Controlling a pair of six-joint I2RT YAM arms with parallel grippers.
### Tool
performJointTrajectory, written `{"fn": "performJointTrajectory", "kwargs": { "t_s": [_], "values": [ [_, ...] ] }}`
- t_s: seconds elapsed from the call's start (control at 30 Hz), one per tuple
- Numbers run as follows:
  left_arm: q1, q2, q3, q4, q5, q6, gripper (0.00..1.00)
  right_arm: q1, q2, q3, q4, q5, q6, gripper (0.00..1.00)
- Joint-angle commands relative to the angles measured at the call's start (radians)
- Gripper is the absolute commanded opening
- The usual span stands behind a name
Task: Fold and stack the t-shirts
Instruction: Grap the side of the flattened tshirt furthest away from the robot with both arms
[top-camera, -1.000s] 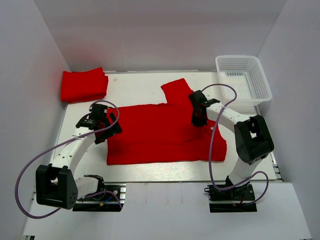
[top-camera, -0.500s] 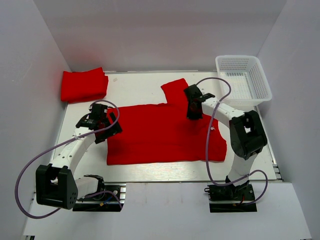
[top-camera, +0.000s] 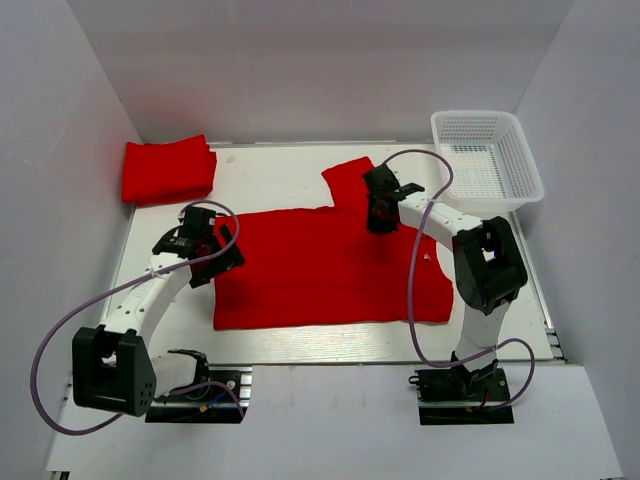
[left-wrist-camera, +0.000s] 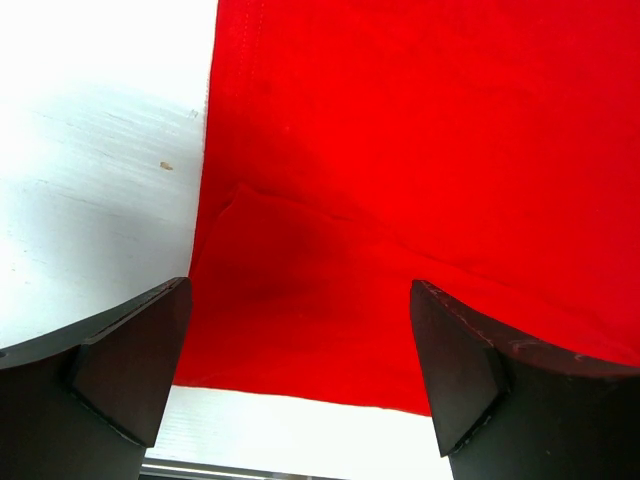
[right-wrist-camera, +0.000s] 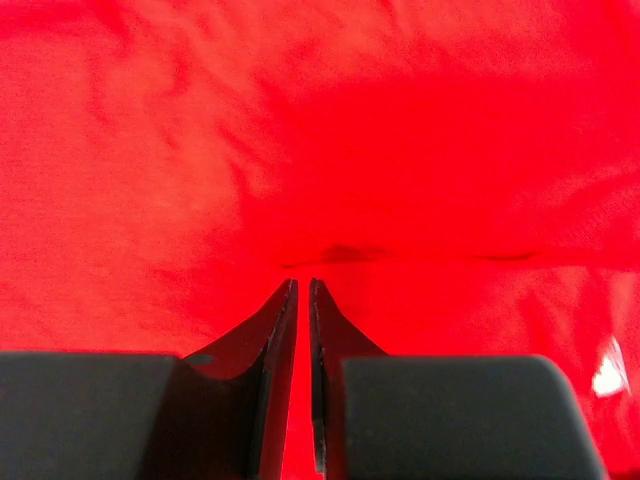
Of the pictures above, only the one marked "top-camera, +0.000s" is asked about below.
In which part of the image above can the red t shirt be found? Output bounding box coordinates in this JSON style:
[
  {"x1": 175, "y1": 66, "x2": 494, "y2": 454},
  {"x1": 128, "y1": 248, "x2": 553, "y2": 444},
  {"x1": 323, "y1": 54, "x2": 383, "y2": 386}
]
[
  {"x1": 121, "y1": 134, "x2": 217, "y2": 207},
  {"x1": 213, "y1": 157, "x2": 454, "y2": 330}
]

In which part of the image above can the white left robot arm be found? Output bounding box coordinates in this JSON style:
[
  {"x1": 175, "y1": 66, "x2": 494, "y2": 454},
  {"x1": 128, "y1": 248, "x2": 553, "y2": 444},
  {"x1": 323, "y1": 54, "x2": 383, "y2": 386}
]
[{"x1": 72, "y1": 204, "x2": 245, "y2": 417}]

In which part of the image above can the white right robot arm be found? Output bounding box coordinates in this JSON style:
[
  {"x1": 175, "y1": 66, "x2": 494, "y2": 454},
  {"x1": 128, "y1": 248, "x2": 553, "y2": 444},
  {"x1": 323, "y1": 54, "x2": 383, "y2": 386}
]
[{"x1": 363, "y1": 165, "x2": 528, "y2": 399}]

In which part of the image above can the white plastic mesh basket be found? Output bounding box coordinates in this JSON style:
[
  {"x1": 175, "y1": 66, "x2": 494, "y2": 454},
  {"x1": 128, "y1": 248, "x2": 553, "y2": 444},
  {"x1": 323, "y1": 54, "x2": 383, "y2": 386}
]
[{"x1": 430, "y1": 110, "x2": 545, "y2": 216}]

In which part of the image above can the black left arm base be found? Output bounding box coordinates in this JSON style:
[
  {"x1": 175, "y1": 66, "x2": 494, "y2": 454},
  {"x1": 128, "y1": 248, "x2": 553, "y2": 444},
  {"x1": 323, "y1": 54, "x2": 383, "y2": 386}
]
[{"x1": 144, "y1": 366, "x2": 252, "y2": 425}]

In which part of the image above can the folded red t shirt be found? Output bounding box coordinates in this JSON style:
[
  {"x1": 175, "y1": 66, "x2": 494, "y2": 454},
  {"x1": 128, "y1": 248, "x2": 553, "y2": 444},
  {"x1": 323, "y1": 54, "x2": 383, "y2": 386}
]
[{"x1": 121, "y1": 134, "x2": 217, "y2": 207}]

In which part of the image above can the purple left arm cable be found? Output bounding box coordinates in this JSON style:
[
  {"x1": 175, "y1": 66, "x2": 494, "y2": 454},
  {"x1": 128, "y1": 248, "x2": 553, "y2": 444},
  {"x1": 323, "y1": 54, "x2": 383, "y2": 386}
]
[{"x1": 30, "y1": 199, "x2": 241, "y2": 437}]

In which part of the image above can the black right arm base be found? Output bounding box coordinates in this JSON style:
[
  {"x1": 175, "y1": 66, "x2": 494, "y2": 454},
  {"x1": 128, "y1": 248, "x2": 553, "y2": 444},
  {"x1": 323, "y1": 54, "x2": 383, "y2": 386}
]
[{"x1": 408, "y1": 368, "x2": 514, "y2": 426}]

